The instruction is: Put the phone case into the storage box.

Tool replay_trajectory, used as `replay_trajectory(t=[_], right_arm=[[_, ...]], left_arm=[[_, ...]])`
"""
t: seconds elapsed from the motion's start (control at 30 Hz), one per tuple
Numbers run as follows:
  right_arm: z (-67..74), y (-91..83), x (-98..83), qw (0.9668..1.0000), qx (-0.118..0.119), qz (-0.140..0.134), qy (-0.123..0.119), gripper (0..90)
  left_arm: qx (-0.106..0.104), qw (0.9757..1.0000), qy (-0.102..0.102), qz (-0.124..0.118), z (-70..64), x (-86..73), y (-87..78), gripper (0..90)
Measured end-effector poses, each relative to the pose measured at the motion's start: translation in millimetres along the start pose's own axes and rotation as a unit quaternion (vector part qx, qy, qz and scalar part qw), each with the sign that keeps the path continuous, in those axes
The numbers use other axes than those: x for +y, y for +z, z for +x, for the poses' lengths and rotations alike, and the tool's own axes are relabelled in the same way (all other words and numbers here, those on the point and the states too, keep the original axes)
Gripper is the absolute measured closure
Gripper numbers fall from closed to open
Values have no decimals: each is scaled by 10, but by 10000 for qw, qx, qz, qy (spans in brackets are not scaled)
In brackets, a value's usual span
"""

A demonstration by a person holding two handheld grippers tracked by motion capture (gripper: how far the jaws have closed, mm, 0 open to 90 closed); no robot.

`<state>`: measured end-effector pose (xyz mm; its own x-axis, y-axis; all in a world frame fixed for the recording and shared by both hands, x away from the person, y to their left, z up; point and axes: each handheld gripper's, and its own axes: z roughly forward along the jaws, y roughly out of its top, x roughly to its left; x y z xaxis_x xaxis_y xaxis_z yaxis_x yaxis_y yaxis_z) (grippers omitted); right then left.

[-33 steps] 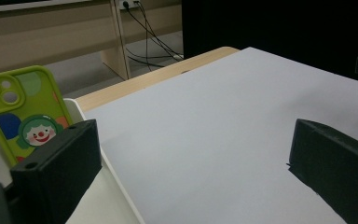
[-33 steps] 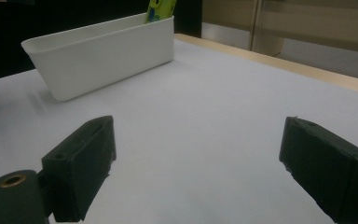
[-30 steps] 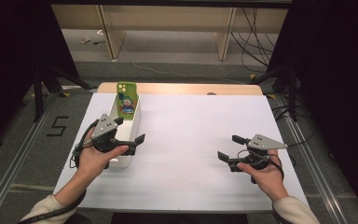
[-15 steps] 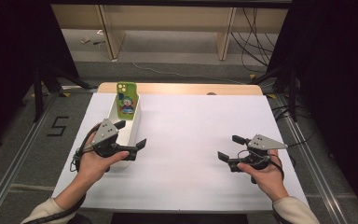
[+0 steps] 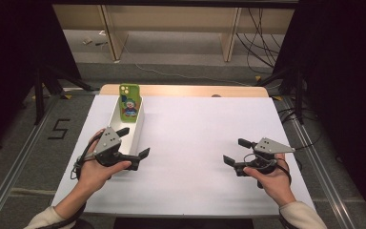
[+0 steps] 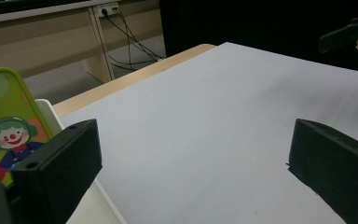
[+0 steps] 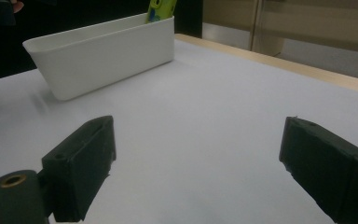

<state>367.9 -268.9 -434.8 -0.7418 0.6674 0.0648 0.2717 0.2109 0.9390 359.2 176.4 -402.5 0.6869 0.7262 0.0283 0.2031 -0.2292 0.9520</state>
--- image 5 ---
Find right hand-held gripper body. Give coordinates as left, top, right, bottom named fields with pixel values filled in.
left=248, top=136, right=296, bottom=176

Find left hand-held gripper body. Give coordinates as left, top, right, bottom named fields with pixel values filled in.
left=93, top=126, right=128, bottom=167

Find white plastic storage box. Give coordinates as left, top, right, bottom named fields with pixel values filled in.
left=106, top=94, right=146, bottom=176

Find green cartoon phone case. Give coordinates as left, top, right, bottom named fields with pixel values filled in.
left=118, top=83, right=142, bottom=124

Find person's left hand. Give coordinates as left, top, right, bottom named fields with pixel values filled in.
left=75, top=128, right=132, bottom=198

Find person's right hand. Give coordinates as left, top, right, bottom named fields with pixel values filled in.
left=242, top=153, right=297, bottom=208

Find white table cover sheet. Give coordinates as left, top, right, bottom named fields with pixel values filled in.
left=51, top=94, right=315, bottom=216

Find black metal stand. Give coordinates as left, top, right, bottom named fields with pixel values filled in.
left=32, top=65, right=101, bottom=126
left=255, top=65, right=306, bottom=126

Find black curtain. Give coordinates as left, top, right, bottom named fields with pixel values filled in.
left=272, top=0, right=366, bottom=225
left=0, top=0, right=82, bottom=156

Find left hand-held gripper black cable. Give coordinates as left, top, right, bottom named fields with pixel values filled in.
left=41, top=135, right=100, bottom=229

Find hand-held gripper black cable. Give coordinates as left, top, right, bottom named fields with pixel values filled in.
left=275, top=156, right=294, bottom=186
left=41, top=135, right=100, bottom=229

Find right hand-held gripper black cable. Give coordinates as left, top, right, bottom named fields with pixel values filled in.
left=275, top=156, right=294, bottom=186

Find black floor cables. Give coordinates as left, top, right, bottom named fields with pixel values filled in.
left=279, top=106, right=324, bottom=153

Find aluminium floor rail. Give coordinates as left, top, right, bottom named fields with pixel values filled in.
left=0, top=94, right=61, bottom=229
left=282, top=94, right=357, bottom=229

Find hanging black cables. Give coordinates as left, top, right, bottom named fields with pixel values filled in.
left=236, top=8, right=284, bottom=76

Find beige wooden bench frame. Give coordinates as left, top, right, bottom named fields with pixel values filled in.
left=51, top=4, right=296, bottom=63

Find black metal frame bar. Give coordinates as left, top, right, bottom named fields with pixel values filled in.
left=51, top=0, right=299, bottom=10

